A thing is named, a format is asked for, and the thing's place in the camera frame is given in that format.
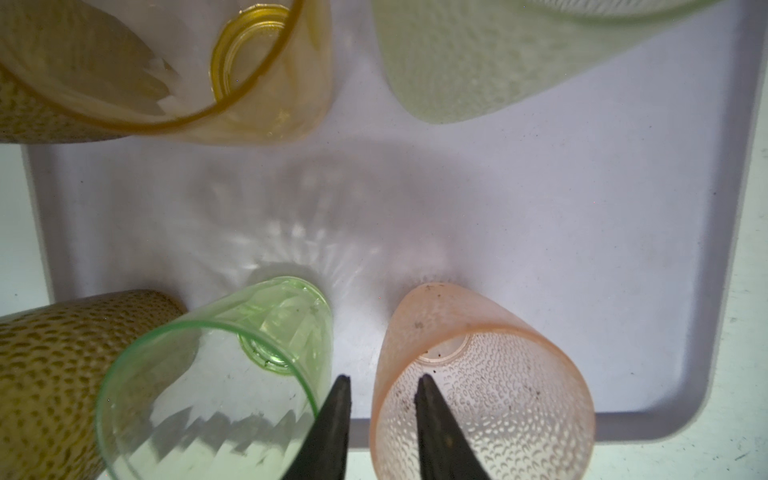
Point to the pale green large glass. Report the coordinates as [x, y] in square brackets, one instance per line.
[451, 61]

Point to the pink glass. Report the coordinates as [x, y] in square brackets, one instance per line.
[521, 403]

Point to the amber yellow glass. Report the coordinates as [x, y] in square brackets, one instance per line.
[211, 72]

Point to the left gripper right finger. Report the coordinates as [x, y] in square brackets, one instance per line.
[444, 452]

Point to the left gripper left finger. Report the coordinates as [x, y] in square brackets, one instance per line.
[323, 454]

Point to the brown textured glass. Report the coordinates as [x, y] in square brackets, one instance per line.
[25, 119]
[53, 360]

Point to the lilac plastic tray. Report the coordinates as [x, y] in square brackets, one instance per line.
[601, 212]

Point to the bright green glass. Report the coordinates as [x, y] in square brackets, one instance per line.
[229, 390]

